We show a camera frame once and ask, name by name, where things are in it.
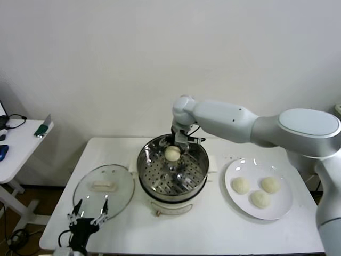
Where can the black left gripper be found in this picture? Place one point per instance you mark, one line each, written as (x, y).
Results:
(81, 230)

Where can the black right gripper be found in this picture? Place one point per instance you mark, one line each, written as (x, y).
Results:
(182, 128)

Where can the white steamed baozi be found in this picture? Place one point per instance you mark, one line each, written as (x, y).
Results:
(260, 199)
(172, 153)
(240, 185)
(270, 184)

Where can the round glass pot lid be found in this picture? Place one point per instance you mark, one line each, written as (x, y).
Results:
(117, 192)

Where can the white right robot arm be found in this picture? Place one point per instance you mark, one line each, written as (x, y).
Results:
(293, 128)

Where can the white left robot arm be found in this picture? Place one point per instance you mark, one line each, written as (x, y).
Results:
(80, 252)

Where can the stainless steel steamer basket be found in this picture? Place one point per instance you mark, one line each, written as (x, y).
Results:
(186, 176)

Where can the white side table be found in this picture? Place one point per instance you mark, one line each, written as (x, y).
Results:
(24, 144)

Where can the blue computer mouse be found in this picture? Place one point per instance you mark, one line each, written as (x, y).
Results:
(3, 152)

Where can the large white plate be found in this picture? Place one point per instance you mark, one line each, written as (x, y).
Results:
(277, 210)

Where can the open laptop computer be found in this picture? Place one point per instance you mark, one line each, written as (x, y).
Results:
(2, 109)

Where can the white object on cabinet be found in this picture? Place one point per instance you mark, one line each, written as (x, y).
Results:
(338, 108)

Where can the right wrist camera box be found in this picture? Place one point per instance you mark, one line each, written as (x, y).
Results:
(182, 137)

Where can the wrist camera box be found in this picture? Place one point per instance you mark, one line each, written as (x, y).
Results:
(62, 252)
(182, 137)

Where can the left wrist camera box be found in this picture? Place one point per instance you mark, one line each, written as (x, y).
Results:
(62, 252)

